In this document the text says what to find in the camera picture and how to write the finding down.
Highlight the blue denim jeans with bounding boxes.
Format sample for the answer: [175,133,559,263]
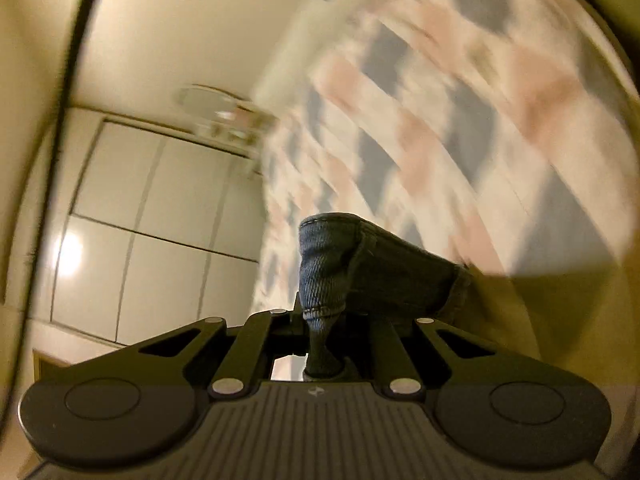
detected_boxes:
[298,212,472,380]

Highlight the white wardrobe with panel doors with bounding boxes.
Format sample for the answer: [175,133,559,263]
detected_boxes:
[32,110,265,344]

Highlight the round ceiling lamp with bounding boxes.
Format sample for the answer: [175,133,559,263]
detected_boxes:
[175,84,274,146]

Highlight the pink grey checkered bed sheet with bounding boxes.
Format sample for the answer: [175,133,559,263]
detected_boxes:
[253,0,639,385]

